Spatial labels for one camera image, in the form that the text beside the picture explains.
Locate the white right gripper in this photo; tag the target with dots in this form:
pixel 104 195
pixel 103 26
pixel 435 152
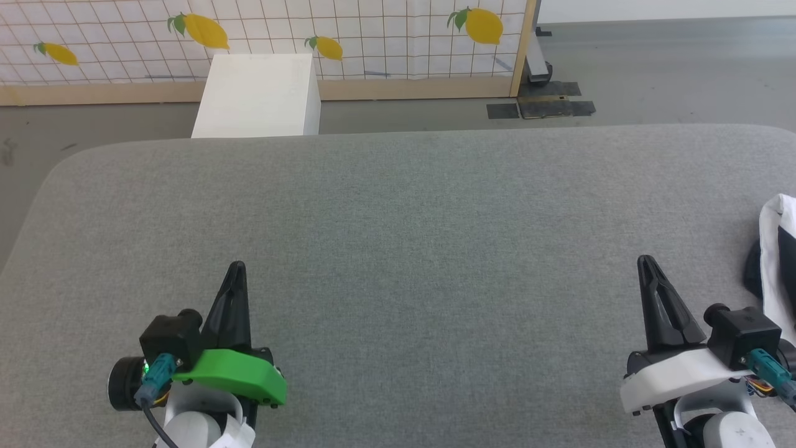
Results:
pixel 671 376

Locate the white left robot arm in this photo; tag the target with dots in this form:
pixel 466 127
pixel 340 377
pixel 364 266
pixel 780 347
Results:
pixel 193 429

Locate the grey partition foot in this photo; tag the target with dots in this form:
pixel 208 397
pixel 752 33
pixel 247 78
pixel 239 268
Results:
pixel 538 65

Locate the white box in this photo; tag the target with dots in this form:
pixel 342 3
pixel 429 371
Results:
pixel 255 93

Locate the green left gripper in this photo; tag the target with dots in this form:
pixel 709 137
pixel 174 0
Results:
pixel 242 373

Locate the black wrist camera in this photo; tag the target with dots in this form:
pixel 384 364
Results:
pixel 743 336
pixel 171 339

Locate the lemon wallpaper partition panel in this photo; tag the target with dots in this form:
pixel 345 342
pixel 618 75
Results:
pixel 373 25

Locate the white paper label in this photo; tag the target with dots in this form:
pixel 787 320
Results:
pixel 236 435

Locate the white t-shirt with black sleeves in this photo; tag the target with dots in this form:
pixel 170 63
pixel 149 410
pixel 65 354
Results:
pixel 771 249

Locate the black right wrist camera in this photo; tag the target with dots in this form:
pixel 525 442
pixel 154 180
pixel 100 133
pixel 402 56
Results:
pixel 743 336

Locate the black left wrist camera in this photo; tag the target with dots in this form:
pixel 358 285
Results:
pixel 171 339

